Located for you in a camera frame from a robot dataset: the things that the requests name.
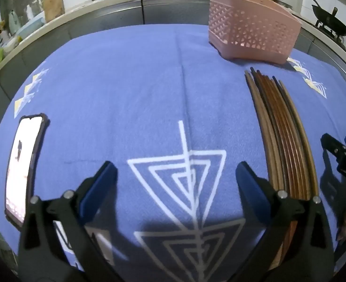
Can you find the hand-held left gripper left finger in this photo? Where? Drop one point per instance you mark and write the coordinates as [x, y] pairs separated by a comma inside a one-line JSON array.
[[99, 188]]

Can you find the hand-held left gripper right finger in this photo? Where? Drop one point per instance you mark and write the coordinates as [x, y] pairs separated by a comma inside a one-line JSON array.
[[249, 188]]

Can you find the bundle of wooden chopsticks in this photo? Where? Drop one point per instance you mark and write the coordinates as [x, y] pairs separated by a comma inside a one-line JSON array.
[[281, 123]]

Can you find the pink perforated plastic basket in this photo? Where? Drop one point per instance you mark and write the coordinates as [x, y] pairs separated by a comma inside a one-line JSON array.
[[249, 29]]

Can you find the smartphone with dark case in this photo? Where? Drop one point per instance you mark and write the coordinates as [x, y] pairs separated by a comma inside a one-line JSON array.
[[20, 164]]

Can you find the blue patterned tablecloth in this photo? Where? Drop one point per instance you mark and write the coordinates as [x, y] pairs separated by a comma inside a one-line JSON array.
[[131, 94]]

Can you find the gas stove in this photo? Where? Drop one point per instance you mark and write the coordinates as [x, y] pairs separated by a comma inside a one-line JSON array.
[[337, 39]]

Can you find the black wok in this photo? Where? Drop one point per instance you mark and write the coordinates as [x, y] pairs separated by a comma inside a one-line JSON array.
[[328, 20]]

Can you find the light blue plastic tub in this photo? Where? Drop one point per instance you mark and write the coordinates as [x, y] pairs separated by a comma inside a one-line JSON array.
[[30, 26]]

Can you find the kitchen counter with grey cabinets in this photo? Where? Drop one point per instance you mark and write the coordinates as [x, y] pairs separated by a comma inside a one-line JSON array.
[[117, 10]]

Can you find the wooden cutting board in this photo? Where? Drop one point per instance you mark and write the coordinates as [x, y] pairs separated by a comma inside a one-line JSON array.
[[53, 7]]

